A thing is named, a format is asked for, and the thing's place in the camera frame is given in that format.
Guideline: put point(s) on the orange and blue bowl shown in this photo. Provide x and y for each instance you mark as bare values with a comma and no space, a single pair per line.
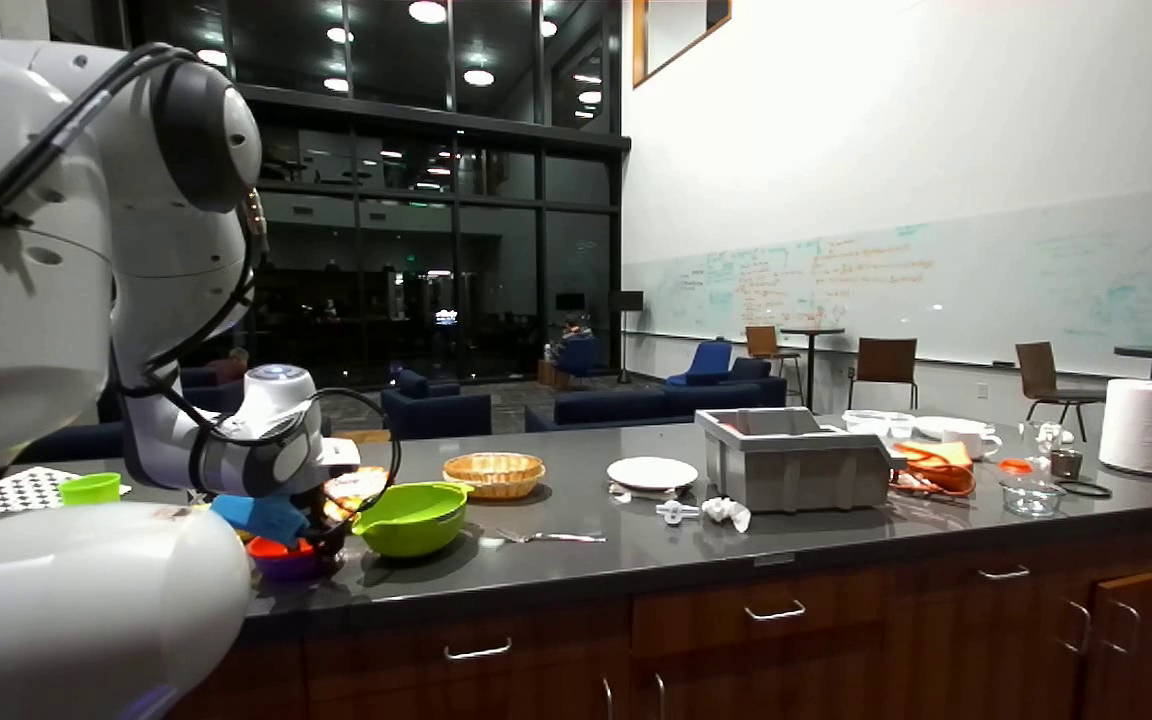
304,556

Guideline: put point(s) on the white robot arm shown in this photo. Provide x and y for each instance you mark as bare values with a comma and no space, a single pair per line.
131,230

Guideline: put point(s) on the green bowl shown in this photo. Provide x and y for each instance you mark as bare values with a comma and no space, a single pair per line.
413,516

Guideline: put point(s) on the white plate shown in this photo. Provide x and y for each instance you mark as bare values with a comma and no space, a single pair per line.
650,473

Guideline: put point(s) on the blue armchair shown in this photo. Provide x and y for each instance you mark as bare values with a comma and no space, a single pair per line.
709,361

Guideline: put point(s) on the woven wicker basket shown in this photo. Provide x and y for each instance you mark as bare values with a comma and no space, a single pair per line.
499,473

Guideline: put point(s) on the dark blue sofa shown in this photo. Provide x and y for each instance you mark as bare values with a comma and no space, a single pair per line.
653,403

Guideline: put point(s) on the metal spoon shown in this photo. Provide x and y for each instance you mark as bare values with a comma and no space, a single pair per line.
542,537

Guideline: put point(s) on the crumpled white wrapper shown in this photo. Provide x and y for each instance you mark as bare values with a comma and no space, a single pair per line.
715,511

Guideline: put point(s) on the grey metal bin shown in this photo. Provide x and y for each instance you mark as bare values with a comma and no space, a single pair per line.
794,461

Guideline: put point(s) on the round high table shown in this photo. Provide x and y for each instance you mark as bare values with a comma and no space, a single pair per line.
810,336

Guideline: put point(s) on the snack bag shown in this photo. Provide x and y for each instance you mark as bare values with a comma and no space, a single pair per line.
355,489

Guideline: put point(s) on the wooden chair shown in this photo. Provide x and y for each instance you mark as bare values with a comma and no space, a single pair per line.
887,361

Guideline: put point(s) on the orange food packet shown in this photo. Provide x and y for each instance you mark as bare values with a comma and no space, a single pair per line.
928,464

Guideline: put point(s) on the small green cup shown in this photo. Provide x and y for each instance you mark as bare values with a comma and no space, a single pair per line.
88,489

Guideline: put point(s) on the white paper towel roll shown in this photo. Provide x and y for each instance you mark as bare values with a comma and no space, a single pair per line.
1125,433

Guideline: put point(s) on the blue wrist camera box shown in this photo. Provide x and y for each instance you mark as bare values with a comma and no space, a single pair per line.
271,516

